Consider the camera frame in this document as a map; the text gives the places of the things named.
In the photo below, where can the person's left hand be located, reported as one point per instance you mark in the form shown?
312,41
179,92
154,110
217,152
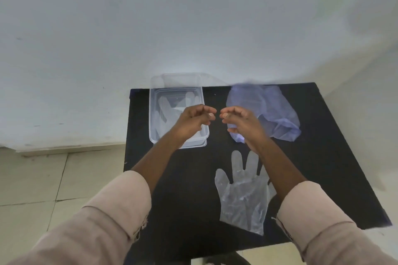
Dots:
189,122

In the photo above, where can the person's right hand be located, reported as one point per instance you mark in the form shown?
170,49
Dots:
245,128

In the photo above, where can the person's left thumb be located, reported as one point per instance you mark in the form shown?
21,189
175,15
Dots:
209,118

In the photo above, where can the person's right thumb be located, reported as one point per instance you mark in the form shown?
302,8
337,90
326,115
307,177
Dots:
228,117

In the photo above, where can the person's left forearm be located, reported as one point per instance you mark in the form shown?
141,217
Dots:
102,212

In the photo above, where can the person's right forearm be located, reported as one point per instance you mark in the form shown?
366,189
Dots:
304,202

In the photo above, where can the clear plastic glove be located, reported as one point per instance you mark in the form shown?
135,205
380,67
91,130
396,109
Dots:
168,109
242,193

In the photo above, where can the blue disposable cap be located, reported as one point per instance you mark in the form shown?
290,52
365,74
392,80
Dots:
273,109

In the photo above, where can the clear plastic container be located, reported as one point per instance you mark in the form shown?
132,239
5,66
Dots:
161,112

